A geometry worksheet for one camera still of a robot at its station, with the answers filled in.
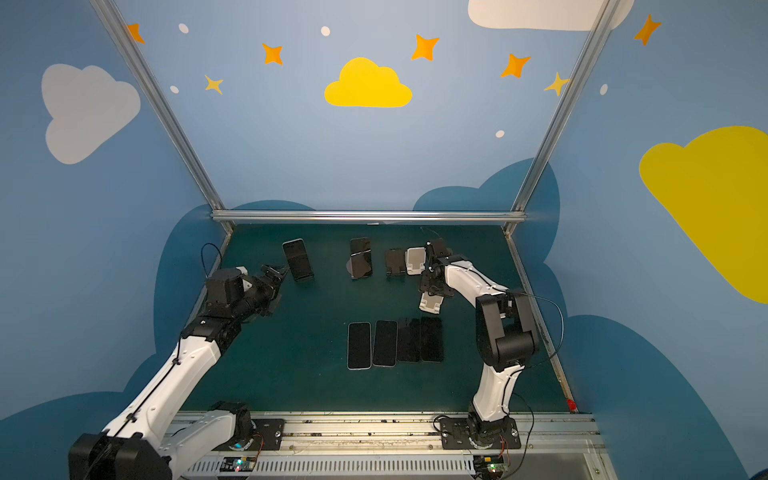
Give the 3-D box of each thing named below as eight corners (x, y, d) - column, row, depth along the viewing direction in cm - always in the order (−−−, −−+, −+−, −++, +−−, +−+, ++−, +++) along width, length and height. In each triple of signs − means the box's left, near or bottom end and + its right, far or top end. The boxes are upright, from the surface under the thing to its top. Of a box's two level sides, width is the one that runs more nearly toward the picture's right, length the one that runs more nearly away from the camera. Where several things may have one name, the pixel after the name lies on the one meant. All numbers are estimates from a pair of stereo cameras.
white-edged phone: (345, 370, 87) (344, 368, 85) (349, 325, 96) (348, 322, 95) (371, 370, 87) (371, 368, 85) (372, 325, 96) (372, 322, 95)
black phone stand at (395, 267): (385, 281, 107) (385, 268, 102) (385, 261, 113) (385, 248, 108) (404, 281, 108) (405, 268, 102) (403, 261, 114) (404, 248, 108)
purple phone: (373, 367, 88) (372, 363, 86) (374, 325, 97) (374, 320, 95) (397, 367, 89) (398, 363, 86) (396, 325, 97) (397, 320, 95)
